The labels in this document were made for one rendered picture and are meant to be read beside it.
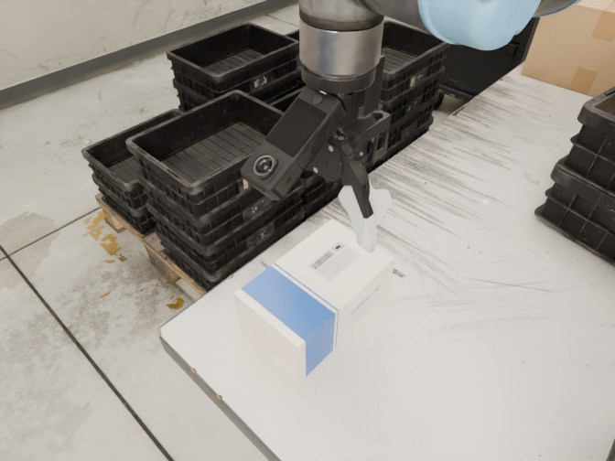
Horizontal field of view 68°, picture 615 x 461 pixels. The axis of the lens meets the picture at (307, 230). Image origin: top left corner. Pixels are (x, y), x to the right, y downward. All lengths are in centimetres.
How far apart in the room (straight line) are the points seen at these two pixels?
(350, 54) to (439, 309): 44
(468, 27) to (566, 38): 107
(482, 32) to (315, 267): 41
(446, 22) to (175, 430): 127
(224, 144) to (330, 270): 86
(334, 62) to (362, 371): 41
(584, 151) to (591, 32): 57
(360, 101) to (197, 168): 91
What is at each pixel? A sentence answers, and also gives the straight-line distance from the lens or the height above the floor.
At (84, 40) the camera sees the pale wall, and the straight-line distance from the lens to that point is 315.
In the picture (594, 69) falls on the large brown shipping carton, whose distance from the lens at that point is 139.
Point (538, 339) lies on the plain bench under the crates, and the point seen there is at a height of 70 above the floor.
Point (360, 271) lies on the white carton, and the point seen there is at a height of 79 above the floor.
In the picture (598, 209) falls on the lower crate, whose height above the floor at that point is 78.
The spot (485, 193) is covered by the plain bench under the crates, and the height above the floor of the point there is 70.
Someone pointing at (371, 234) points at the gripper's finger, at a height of 92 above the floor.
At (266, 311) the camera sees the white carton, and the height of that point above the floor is 79.
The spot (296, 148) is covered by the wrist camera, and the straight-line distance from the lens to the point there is 43.
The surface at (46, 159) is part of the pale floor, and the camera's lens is 251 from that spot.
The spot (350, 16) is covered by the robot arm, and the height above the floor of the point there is 114.
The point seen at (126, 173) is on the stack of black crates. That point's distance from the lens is 177.
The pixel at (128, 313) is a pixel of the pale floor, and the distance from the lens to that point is 167.
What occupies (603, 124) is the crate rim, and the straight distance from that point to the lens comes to 80.
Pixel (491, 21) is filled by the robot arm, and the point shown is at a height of 117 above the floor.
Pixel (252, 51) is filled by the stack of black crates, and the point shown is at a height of 49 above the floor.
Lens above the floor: 127
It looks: 45 degrees down
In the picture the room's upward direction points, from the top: straight up
